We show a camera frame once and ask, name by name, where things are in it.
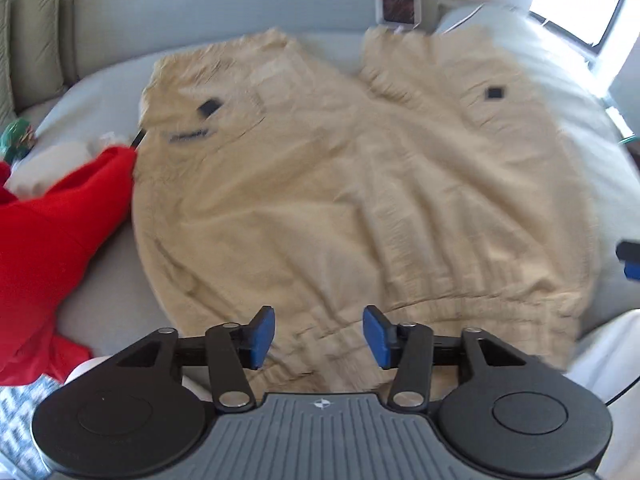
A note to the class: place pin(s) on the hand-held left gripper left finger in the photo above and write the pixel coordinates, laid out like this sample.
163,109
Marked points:
262,337

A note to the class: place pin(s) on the beige shorts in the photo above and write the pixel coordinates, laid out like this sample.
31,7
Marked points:
340,200

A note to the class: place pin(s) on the smooth pale green pillow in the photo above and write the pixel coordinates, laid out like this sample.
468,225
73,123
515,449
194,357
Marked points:
5,60

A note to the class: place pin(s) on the green plush item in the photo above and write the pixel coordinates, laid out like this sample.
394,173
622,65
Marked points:
17,137

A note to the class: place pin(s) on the ribbed pale green pillow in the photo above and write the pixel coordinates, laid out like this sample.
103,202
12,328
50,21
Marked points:
37,30

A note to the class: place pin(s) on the grey sofa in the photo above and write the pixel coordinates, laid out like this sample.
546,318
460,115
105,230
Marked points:
110,290

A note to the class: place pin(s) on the blue white patterned cloth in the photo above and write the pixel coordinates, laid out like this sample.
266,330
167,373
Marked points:
25,420

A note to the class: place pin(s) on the red garment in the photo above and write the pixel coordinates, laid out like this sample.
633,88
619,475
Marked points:
45,260

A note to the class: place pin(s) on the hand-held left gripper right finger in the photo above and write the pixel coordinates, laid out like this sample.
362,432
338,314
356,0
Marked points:
376,337

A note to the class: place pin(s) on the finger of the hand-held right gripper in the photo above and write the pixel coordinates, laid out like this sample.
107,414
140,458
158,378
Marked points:
631,259

